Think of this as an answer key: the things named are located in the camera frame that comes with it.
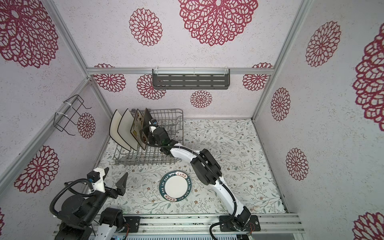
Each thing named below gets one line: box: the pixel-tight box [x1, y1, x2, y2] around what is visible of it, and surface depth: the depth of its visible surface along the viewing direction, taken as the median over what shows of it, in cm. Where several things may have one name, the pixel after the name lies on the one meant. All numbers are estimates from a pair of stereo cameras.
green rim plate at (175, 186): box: [159, 170, 192, 202], surface depth 86 cm
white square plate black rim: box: [109, 109, 131, 152], surface depth 91 cm
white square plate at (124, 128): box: [117, 108, 138, 151], surface depth 93 cm
